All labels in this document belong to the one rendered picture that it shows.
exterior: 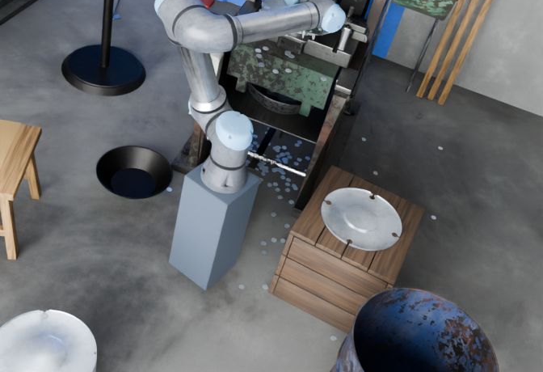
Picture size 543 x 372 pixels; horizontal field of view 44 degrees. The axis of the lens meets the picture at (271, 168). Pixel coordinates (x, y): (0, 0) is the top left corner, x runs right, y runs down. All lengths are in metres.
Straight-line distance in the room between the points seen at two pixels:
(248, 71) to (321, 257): 0.75
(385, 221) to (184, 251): 0.71
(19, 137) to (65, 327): 0.73
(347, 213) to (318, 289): 0.28
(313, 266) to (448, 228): 0.91
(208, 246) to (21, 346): 0.68
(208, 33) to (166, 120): 1.36
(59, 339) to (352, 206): 1.06
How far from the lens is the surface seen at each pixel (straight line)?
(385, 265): 2.27
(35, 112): 3.09
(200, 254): 2.36
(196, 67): 1.99
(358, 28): 2.59
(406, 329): 2.22
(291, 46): 2.51
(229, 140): 2.04
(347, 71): 2.52
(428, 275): 2.82
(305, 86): 2.50
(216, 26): 1.78
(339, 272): 2.30
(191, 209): 2.26
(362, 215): 2.39
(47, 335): 2.04
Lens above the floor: 1.96
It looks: 41 degrees down
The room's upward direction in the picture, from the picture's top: 17 degrees clockwise
